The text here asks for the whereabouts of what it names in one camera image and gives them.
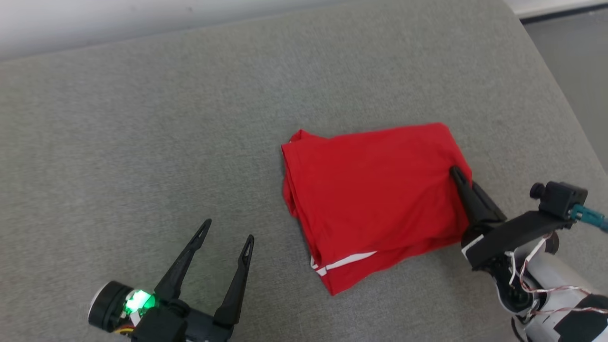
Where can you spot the red jersey with black print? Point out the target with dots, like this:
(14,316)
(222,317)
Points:
(370,190)

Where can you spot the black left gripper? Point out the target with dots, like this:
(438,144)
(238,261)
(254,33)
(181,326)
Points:
(161,323)

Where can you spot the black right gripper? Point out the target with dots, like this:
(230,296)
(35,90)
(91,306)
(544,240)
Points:
(508,237)

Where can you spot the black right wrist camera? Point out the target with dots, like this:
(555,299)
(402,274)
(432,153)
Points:
(560,197)

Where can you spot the white wall baseboard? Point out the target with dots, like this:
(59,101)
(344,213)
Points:
(555,7)

